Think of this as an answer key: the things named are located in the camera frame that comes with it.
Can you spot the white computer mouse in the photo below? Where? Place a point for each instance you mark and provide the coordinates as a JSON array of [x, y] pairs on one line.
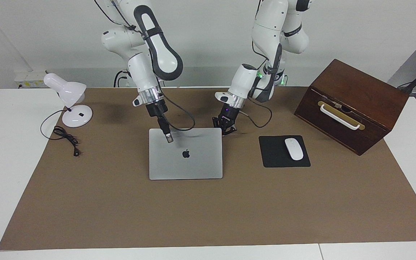
[[294, 148]]

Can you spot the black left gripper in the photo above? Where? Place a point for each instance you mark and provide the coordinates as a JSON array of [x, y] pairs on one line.
[[229, 113]]

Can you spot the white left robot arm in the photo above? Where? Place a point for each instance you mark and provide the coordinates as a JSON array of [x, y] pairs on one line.
[[269, 25]]

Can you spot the dark brown wooden box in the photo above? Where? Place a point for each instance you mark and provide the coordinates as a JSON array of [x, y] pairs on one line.
[[359, 90]]

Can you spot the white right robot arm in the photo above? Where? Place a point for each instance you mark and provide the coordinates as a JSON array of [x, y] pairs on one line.
[[146, 72]]

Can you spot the black mouse pad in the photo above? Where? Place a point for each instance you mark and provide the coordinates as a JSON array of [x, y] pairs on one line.
[[276, 155]]

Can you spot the silver laptop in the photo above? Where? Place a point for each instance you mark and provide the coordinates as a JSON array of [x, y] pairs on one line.
[[193, 162]]

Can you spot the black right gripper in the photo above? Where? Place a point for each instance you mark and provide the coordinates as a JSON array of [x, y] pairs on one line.
[[156, 109]]

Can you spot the brown table mat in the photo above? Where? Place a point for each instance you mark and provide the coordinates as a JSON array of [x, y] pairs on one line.
[[208, 209]]

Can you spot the brass box plate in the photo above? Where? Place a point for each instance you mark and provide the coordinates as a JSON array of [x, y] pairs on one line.
[[356, 121]]

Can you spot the white desk lamp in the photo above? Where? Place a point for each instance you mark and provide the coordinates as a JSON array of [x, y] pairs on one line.
[[69, 92]]

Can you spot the white yellow power strip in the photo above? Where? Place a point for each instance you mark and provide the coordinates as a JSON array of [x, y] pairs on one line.
[[27, 80]]

